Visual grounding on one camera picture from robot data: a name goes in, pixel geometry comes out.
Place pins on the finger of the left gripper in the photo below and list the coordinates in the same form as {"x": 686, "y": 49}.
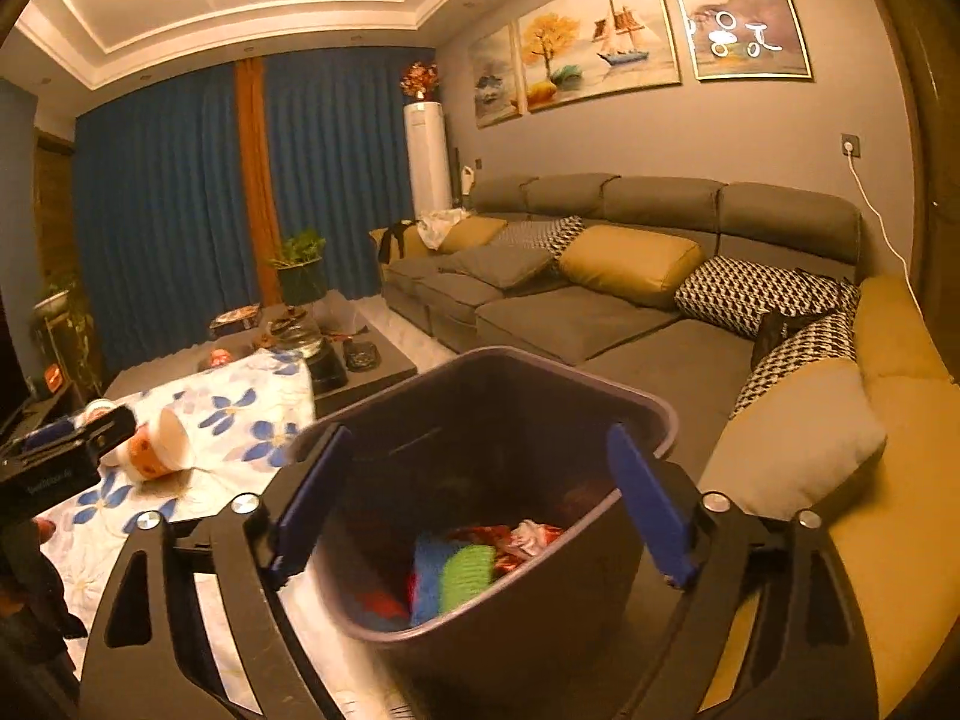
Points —
{"x": 43, "y": 436}
{"x": 108, "y": 433}

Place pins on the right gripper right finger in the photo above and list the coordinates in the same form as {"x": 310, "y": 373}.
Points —
{"x": 767, "y": 625}

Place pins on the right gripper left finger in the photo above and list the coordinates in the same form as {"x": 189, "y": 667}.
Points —
{"x": 149, "y": 655}

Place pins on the white orange paper cup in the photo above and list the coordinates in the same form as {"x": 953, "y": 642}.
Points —
{"x": 159, "y": 448}
{"x": 95, "y": 409}

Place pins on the blue foam net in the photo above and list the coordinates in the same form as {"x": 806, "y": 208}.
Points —
{"x": 430, "y": 556}

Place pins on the red white plastic bag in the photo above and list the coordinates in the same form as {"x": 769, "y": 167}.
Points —
{"x": 513, "y": 546}

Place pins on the green foam net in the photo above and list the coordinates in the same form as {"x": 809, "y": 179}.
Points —
{"x": 466, "y": 574}

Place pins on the dark grey trash bin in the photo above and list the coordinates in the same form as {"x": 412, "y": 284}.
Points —
{"x": 493, "y": 437}

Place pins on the orange lantern ornament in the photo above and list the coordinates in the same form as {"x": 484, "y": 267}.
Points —
{"x": 54, "y": 378}

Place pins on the plant on wooden stand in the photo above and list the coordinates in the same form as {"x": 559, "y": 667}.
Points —
{"x": 63, "y": 330}

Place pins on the floral blue white tablecloth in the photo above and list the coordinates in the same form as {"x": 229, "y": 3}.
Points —
{"x": 238, "y": 421}

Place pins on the box on coffee table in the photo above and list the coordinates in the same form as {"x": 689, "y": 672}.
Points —
{"x": 241, "y": 319}

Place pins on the blue window curtain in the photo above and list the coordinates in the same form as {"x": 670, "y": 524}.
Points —
{"x": 160, "y": 212}

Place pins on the glass teapot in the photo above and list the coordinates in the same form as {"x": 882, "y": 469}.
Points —
{"x": 295, "y": 331}

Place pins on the grey square cushion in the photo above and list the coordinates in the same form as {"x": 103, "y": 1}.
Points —
{"x": 806, "y": 441}

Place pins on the potted green plant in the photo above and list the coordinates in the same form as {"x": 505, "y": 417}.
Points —
{"x": 300, "y": 268}

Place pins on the grey sectional sofa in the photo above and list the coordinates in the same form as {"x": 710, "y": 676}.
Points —
{"x": 898, "y": 537}

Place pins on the dark coffee table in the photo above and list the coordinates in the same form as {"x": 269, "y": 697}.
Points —
{"x": 359, "y": 357}

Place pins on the patterned cushion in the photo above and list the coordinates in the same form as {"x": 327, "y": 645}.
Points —
{"x": 785, "y": 344}
{"x": 735, "y": 294}
{"x": 553, "y": 235}

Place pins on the near patterned cushion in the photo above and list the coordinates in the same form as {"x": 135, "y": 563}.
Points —
{"x": 735, "y": 294}

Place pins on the orange centre curtain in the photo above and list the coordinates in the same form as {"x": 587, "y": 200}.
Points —
{"x": 256, "y": 175}

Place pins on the white cloth on sofa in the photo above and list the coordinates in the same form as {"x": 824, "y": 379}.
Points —
{"x": 436, "y": 225}

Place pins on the near mustard cushion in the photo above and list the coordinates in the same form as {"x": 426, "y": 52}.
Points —
{"x": 641, "y": 267}

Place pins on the mustard cushion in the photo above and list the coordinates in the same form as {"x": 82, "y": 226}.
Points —
{"x": 471, "y": 232}
{"x": 641, "y": 267}

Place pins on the far mustard cushion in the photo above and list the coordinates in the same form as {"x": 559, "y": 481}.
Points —
{"x": 471, "y": 232}

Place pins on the grey flat cushion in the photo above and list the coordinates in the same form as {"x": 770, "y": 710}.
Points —
{"x": 502, "y": 268}

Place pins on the white standing air conditioner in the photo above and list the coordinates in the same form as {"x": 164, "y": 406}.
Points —
{"x": 428, "y": 157}

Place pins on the red gold flower ornament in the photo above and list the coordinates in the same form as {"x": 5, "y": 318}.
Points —
{"x": 420, "y": 81}

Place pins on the far patterned cushion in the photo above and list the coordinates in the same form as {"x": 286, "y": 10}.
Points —
{"x": 553, "y": 235}

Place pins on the left landscape painting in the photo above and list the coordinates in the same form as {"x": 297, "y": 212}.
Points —
{"x": 494, "y": 78}

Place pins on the right cloudy painting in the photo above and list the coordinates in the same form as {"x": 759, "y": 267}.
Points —
{"x": 740, "y": 39}

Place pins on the sailboat tree painting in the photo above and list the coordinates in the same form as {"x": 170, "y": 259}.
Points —
{"x": 573, "y": 50}

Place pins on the brown wooden door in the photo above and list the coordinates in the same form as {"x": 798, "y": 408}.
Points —
{"x": 924, "y": 39}

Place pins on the wall power socket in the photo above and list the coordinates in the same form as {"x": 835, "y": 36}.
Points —
{"x": 851, "y": 145}

